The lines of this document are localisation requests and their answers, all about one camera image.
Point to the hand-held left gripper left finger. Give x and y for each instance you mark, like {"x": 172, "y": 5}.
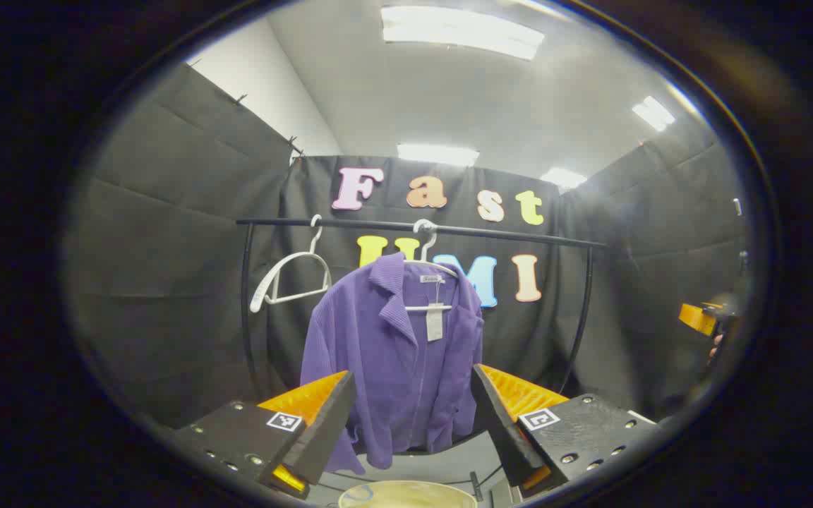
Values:
{"x": 322, "y": 430}

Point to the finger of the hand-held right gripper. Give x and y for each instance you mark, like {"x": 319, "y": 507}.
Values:
{"x": 696, "y": 319}

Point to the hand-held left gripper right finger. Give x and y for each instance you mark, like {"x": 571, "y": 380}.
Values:
{"x": 502, "y": 430}

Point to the purple knit jacket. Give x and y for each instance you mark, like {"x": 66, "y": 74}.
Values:
{"x": 378, "y": 353}

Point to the beige laundry hamper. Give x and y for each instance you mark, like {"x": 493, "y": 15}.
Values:
{"x": 406, "y": 496}

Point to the white plastic hanger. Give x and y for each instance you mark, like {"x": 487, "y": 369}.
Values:
{"x": 426, "y": 240}
{"x": 292, "y": 261}

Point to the black clothes rack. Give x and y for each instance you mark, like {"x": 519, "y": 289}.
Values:
{"x": 505, "y": 233}

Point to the black backdrop cloth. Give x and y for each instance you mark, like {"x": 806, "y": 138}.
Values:
{"x": 166, "y": 282}

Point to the large ceiling light panel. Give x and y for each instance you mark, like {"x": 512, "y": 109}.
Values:
{"x": 459, "y": 32}

